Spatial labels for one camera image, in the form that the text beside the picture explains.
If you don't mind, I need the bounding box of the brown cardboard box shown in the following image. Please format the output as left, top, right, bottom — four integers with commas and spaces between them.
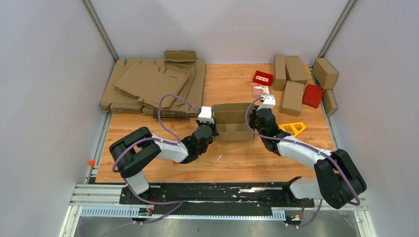
212, 103, 254, 141

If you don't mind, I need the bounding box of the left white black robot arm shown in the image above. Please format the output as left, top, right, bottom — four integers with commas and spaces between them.
109, 119, 218, 204

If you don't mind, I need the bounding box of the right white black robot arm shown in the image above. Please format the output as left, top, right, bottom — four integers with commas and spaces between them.
245, 106, 367, 209

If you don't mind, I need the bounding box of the pink white printed box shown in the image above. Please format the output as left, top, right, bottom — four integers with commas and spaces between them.
251, 85, 270, 98

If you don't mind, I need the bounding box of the folded cardboard box front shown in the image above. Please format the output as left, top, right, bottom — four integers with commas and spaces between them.
280, 81, 304, 117

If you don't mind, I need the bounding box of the red box with white labels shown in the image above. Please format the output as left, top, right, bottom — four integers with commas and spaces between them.
252, 70, 274, 86

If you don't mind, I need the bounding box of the plain red box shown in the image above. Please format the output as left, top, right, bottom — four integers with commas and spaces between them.
302, 84, 324, 109

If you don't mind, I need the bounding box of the folded cardboard box upright left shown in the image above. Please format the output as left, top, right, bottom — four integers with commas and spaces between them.
273, 54, 287, 90

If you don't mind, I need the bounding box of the folded cardboard box back middle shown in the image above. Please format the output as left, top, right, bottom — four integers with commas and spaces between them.
285, 56, 308, 85

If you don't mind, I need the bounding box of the folded cardboard box right edge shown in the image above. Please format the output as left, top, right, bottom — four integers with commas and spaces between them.
322, 89, 337, 117

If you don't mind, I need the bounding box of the folded cardboard box far right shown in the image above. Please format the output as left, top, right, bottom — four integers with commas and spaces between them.
312, 58, 338, 89

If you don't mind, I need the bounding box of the stack of flat cardboard blanks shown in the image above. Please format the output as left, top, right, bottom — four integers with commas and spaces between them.
100, 50, 206, 119

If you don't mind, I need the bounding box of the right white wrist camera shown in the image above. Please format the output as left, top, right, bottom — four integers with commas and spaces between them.
257, 94, 276, 110

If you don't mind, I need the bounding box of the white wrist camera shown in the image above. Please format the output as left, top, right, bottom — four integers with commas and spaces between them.
198, 106, 214, 123
257, 94, 276, 110

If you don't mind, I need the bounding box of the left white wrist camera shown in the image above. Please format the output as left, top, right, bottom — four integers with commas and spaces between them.
198, 106, 214, 123

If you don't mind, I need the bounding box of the yellow plastic triangle frame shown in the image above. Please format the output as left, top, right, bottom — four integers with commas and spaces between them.
278, 122, 306, 137

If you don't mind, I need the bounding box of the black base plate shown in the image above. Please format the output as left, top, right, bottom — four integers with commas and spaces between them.
119, 182, 315, 217

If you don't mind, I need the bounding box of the aluminium rail frame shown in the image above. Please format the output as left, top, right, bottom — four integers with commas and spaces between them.
59, 111, 377, 237

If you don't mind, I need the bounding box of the white slotted cable duct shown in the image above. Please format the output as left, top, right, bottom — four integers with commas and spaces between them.
79, 206, 286, 221

